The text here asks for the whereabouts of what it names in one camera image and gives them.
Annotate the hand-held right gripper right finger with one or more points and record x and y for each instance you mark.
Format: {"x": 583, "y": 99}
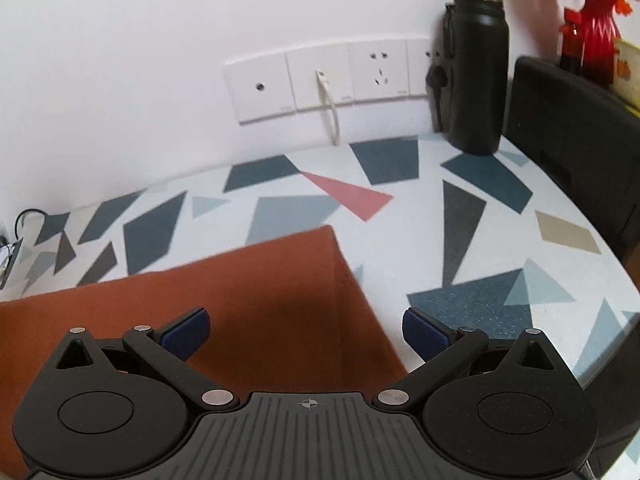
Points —
{"x": 425, "y": 332}

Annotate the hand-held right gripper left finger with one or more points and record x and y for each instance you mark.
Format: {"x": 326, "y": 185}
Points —
{"x": 187, "y": 332}

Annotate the rust brown knit sweater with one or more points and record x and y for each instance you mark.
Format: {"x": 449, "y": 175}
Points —
{"x": 225, "y": 285}

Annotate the black water bottle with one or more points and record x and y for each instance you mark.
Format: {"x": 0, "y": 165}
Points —
{"x": 477, "y": 85}

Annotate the black power plug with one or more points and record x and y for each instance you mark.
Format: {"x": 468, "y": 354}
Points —
{"x": 436, "y": 77}

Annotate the small red bottle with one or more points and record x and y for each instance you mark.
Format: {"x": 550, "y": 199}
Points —
{"x": 570, "y": 45}

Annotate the yellow printed card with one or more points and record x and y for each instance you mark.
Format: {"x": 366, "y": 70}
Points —
{"x": 627, "y": 70}

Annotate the red vase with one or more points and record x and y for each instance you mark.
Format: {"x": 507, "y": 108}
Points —
{"x": 597, "y": 40}

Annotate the blank white wall plate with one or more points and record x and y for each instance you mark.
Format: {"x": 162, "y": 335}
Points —
{"x": 270, "y": 102}

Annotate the white wall socket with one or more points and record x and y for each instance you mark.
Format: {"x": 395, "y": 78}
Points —
{"x": 365, "y": 85}
{"x": 417, "y": 75}

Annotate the white network wall plate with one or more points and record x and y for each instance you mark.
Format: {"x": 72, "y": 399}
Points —
{"x": 305, "y": 90}

